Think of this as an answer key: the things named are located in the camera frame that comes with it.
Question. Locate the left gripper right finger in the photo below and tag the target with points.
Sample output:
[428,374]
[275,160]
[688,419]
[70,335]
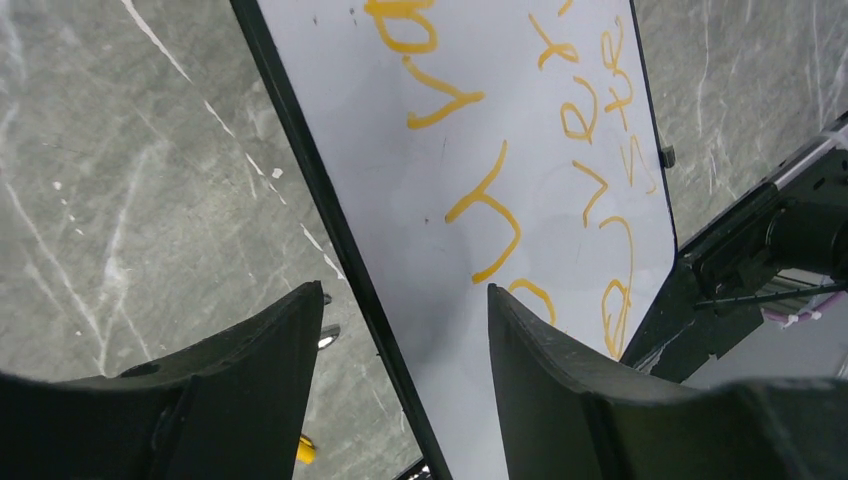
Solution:
[568,412]

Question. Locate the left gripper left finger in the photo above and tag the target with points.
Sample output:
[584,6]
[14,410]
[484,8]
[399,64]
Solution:
[231,406]

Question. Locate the yellow marker cap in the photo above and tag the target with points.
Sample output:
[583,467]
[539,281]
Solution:
[306,451]

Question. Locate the black-framed whiteboard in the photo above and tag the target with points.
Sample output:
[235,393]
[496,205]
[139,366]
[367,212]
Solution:
[450,145]

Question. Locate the silver wrench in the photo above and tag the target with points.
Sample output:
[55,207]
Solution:
[329,334]

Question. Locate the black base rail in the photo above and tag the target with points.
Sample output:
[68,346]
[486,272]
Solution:
[785,238]

